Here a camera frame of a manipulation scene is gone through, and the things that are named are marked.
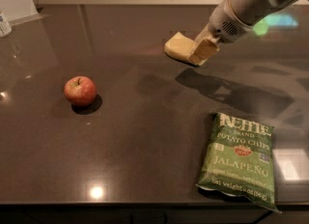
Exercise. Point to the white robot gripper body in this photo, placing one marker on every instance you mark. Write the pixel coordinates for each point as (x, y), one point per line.
(222, 20)

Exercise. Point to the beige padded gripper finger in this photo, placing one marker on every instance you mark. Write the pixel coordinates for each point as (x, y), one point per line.
(202, 52)

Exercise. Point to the yellow wavy sponge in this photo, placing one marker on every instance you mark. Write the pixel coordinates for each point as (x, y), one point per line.
(181, 48)

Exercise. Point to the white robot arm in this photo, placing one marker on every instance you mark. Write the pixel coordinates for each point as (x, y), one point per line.
(251, 12)

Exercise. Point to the green jalapeño chips bag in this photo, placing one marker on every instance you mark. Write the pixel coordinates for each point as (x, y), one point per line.
(239, 160)

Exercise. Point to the red apple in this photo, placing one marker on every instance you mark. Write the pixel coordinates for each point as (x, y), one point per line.
(80, 91)

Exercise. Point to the white bottle with label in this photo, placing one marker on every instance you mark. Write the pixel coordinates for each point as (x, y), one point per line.
(5, 27)

